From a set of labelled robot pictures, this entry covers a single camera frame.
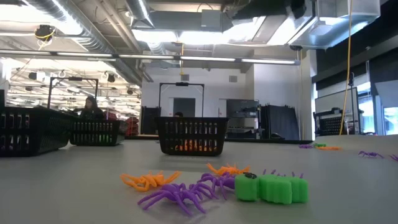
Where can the orange plastic toy spider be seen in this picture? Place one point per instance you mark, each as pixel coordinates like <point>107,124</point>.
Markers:
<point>183,146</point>
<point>329,148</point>
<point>206,145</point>
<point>146,180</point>
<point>228,170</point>

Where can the green foam toy figure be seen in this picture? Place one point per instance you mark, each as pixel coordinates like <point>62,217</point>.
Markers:
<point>273,189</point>
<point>104,139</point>
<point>320,145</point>

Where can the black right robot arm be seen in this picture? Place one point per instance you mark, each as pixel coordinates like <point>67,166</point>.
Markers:
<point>264,6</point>

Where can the black plastic slotted basket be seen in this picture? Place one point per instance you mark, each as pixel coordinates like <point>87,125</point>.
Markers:
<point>37,133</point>
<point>191,121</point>
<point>96,124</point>

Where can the dark grey door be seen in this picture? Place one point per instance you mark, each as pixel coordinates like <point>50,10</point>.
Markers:
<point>184,105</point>

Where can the person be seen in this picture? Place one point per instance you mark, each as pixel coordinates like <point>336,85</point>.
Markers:
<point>91,109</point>
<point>178,114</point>

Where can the grey metal cabinet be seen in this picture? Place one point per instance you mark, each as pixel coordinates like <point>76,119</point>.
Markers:
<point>242,107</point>

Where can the black panel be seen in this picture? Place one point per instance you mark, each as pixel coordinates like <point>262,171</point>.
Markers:
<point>149,113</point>

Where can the red tool cabinet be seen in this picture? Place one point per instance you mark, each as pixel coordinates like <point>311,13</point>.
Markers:
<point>132,126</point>

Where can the black curtain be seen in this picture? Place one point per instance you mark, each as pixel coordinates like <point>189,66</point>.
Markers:
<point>280,123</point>

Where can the long ceiling light bar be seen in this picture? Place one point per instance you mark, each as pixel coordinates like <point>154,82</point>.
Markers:
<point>264,61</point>

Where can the black mesh cart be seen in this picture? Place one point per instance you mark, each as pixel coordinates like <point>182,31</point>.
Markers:
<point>329,124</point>

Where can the grey screen panel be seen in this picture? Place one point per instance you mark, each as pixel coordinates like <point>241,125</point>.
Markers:
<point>335,99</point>

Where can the grey table mat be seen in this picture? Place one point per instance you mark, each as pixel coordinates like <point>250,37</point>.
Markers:
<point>311,193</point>

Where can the silver rectangular air duct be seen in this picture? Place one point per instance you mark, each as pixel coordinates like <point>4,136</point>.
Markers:
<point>342,31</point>

